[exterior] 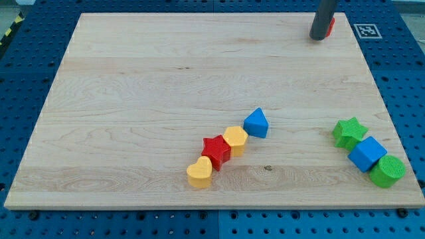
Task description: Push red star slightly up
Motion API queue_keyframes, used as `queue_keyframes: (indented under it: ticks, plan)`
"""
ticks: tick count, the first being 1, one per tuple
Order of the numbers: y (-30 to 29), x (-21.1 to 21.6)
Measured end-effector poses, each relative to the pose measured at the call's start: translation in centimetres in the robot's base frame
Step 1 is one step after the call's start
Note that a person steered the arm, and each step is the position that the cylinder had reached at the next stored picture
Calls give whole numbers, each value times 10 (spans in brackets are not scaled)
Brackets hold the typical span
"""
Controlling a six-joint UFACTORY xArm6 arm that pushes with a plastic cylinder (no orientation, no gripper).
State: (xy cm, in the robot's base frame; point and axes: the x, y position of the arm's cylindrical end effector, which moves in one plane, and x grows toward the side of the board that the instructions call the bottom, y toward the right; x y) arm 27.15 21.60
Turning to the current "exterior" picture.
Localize red star block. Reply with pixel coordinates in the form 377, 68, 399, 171
201, 135, 231, 171

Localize green star block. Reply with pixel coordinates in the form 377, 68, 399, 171
332, 117, 369, 151

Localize yellow hexagon block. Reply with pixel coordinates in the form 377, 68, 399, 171
223, 126, 248, 157

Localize blue triangle block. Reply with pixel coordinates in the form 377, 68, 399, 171
243, 108, 269, 138

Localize yellow heart block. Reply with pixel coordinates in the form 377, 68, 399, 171
186, 156, 213, 189

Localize light wooden board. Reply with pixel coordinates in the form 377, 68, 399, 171
5, 13, 424, 210

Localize red block behind rod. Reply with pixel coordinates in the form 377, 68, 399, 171
325, 17, 335, 38

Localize blue cube block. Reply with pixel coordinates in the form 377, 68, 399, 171
348, 136, 387, 173

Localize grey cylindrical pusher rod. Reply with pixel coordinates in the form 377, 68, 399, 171
309, 0, 339, 40

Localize white fiducial marker tag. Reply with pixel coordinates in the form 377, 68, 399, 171
354, 23, 382, 39

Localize green cylinder block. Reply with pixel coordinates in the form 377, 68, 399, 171
369, 155, 406, 189

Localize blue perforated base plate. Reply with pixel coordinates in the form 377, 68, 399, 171
1, 0, 424, 238

